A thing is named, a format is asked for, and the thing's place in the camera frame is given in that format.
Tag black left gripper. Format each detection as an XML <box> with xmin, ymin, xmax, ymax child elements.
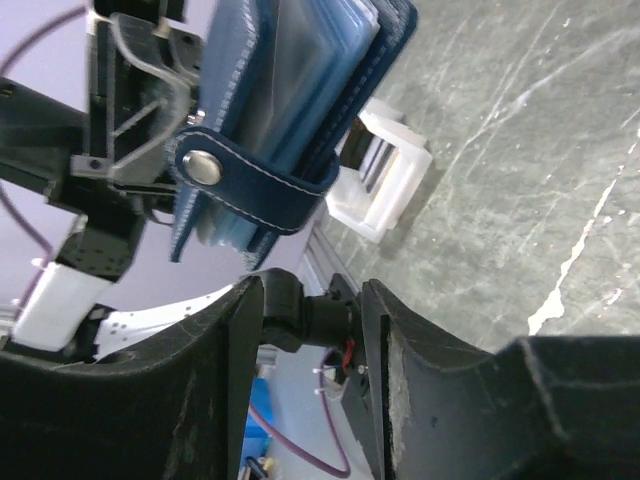
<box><xmin>55</xmin><ymin>1</ymin><xmax>202</xmax><ymax>280</ymax></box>

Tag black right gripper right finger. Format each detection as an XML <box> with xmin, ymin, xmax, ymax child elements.
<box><xmin>361</xmin><ymin>280</ymin><xmax>639</xmax><ymax>479</ymax></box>

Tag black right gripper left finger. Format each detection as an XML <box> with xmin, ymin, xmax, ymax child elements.
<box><xmin>1</xmin><ymin>278</ymin><xmax>263</xmax><ymax>479</ymax></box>

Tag blue leather card holder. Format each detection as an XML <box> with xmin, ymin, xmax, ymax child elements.
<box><xmin>166</xmin><ymin>1</ymin><xmax>418</xmax><ymax>270</ymax></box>

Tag white plastic card tray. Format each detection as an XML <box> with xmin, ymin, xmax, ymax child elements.
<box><xmin>326</xmin><ymin>98</ymin><xmax>432</xmax><ymax>243</ymax></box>

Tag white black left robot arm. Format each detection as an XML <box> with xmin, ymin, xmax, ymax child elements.
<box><xmin>1</xmin><ymin>1</ymin><xmax>202</xmax><ymax>362</ymax></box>

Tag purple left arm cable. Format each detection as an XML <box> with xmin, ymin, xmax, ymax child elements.
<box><xmin>0</xmin><ymin>4</ymin><xmax>96</xmax><ymax>311</ymax></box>

